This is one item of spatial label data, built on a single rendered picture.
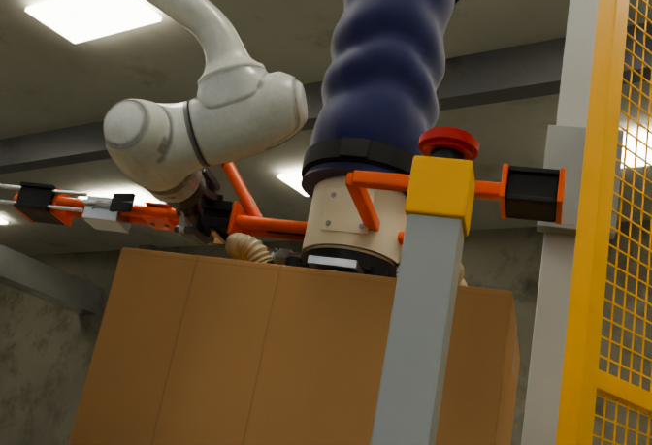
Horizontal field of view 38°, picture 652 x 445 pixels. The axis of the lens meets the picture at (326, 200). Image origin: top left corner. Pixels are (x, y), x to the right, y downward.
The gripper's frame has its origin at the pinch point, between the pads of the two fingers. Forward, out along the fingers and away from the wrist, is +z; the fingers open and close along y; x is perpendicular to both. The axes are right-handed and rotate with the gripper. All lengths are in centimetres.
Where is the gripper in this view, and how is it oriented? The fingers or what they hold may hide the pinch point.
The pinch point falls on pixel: (214, 223)
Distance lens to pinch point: 170.8
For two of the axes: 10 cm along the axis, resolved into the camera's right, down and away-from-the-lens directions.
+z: 1.9, 3.7, 9.1
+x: 9.7, 0.9, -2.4
